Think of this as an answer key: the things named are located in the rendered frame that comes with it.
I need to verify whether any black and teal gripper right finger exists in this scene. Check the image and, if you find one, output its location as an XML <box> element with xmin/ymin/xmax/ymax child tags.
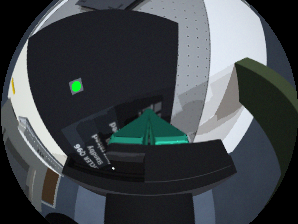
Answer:
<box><xmin>149</xmin><ymin>109</ymin><xmax>189</xmax><ymax>145</ymax></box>

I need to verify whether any white thermal cycler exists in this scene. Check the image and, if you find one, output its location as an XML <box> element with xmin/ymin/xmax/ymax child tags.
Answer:
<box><xmin>1</xmin><ymin>9</ymin><xmax>179</xmax><ymax>212</ymax></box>

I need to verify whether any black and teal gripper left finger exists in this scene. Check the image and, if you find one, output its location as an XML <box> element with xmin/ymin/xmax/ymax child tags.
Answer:
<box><xmin>109</xmin><ymin>109</ymin><xmax>149</xmax><ymax>145</ymax></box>

